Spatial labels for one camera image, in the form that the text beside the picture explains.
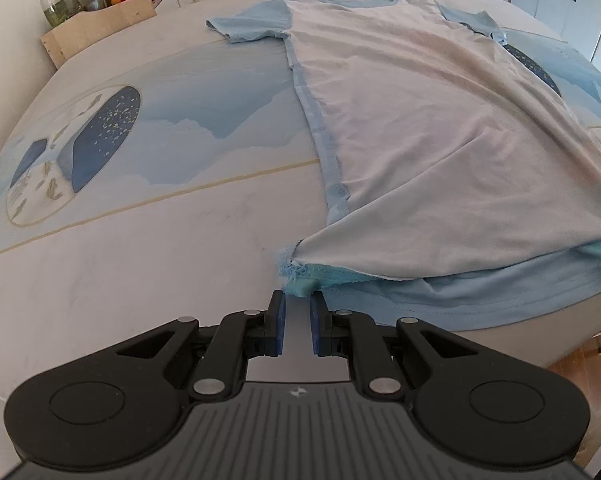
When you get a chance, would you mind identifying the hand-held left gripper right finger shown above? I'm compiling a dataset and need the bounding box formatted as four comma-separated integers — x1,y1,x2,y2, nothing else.
309,290,481,404

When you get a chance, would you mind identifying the plain white cabinet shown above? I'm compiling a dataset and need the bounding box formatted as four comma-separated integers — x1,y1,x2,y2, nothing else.
511,0,601,59

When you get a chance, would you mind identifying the glass fish bowl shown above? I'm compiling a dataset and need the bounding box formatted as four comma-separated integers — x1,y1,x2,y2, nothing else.
40,0,109,29

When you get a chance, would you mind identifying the light blue t-shirt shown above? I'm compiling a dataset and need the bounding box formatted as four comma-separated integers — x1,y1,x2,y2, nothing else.
204,0,601,332

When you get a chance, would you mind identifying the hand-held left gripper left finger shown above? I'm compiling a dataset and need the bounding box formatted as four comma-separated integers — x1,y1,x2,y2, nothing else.
114,290,287,404

